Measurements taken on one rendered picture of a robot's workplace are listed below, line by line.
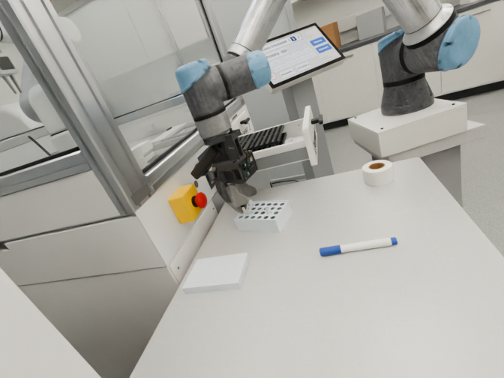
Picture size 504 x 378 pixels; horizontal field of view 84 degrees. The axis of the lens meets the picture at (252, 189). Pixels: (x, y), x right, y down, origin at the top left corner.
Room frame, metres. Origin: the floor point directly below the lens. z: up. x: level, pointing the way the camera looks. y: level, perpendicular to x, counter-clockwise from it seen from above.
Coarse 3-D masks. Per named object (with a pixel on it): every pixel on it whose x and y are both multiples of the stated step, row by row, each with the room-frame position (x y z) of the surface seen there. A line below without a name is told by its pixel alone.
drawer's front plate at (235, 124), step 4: (244, 112) 1.36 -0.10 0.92; (240, 116) 1.28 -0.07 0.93; (244, 116) 1.34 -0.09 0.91; (236, 120) 1.22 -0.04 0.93; (240, 120) 1.26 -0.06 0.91; (232, 124) 1.16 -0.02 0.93; (236, 124) 1.20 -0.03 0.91; (240, 124) 1.24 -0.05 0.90; (244, 124) 1.30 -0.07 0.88; (248, 124) 1.36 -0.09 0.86; (232, 128) 1.14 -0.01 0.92; (236, 128) 1.18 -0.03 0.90; (240, 128) 1.23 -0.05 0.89; (244, 128) 1.28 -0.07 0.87; (248, 128) 1.34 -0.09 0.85; (248, 132) 1.32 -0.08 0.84; (252, 132) 1.37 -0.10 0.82
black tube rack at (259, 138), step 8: (272, 128) 0.97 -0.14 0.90; (240, 136) 1.02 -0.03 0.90; (248, 136) 0.98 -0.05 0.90; (256, 136) 0.93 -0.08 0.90; (264, 136) 0.90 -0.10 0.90; (272, 136) 0.86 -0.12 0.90; (280, 136) 0.93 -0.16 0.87; (248, 144) 0.88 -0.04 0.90; (256, 144) 0.85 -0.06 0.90; (264, 144) 0.82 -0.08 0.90; (272, 144) 0.88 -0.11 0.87; (280, 144) 0.86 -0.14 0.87
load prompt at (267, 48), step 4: (292, 36) 1.80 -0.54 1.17; (296, 36) 1.80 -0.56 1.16; (300, 36) 1.80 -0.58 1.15; (280, 40) 1.77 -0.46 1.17; (284, 40) 1.77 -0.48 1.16; (288, 40) 1.78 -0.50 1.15; (292, 40) 1.78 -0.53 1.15; (296, 40) 1.78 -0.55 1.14; (268, 44) 1.75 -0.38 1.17; (272, 44) 1.75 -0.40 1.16; (276, 44) 1.75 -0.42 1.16; (280, 44) 1.75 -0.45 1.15; (284, 44) 1.75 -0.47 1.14; (264, 48) 1.73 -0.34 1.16; (268, 48) 1.73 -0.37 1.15; (272, 48) 1.73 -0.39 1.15; (276, 48) 1.73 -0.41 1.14; (264, 52) 1.71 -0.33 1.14
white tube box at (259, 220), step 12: (264, 204) 0.66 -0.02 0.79; (276, 204) 0.64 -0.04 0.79; (288, 204) 0.61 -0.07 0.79; (240, 216) 0.64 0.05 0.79; (252, 216) 0.62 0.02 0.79; (264, 216) 0.59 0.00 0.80; (276, 216) 0.57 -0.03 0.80; (288, 216) 0.60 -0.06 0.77; (240, 228) 0.62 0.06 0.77; (252, 228) 0.60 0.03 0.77; (264, 228) 0.58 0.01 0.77; (276, 228) 0.56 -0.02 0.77
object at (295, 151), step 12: (300, 120) 0.97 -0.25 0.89; (288, 132) 0.99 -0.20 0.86; (300, 132) 0.98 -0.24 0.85; (288, 144) 0.75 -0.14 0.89; (300, 144) 0.74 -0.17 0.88; (264, 156) 0.78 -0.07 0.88; (276, 156) 0.77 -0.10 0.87; (288, 156) 0.76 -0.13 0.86; (300, 156) 0.74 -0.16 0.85; (264, 168) 0.78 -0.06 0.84
